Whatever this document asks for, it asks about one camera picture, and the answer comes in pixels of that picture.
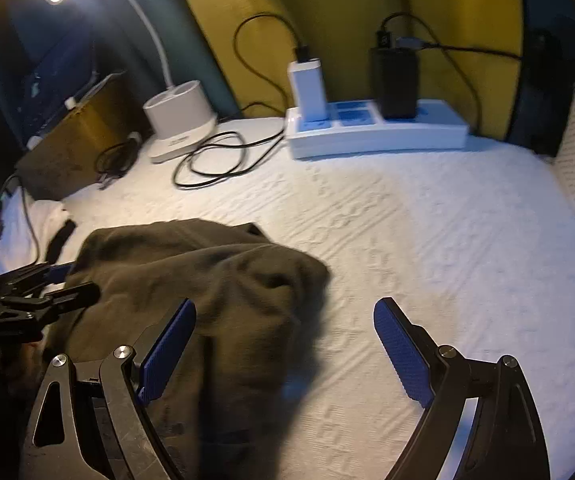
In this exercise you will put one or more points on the brown cardboard box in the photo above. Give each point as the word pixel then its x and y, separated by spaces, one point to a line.
pixel 82 145

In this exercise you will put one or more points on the white textured bedspread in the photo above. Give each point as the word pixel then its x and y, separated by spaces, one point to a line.
pixel 417 235

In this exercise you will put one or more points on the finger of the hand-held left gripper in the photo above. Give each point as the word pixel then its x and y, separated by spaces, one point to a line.
pixel 57 272
pixel 72 296

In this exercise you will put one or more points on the yellow curtain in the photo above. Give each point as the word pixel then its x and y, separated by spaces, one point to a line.
pixel 347 0

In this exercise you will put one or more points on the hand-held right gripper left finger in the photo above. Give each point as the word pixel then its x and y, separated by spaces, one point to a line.
pixel 167 350

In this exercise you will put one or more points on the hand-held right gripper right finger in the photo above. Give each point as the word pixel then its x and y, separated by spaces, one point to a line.
pixel 402 355

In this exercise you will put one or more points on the white desk lamp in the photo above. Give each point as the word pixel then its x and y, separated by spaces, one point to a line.
pixel 177 120

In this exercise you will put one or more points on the white tablet stand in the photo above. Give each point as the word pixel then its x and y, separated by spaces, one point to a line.
pixel 70 103

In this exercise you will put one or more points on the white power strip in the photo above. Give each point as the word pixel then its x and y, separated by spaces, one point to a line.
pixel 377 135

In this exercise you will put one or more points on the white cloth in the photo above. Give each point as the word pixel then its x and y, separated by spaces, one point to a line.
pixel 42 220

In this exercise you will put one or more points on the dark olive garment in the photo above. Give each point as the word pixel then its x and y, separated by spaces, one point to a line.
pixel 192 280

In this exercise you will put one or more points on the black cloth strip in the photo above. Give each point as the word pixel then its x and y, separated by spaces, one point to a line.
pixel 62 237

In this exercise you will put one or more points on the dark curtain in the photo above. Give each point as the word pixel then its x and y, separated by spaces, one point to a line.
pixel 542 85

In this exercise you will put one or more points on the black charger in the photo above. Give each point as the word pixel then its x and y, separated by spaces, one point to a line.
pixel 395 85

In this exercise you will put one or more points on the teal curtain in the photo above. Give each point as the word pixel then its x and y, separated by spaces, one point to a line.
pixel 117 25

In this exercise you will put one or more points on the white charger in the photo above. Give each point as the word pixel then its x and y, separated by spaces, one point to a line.
pixel 310 87

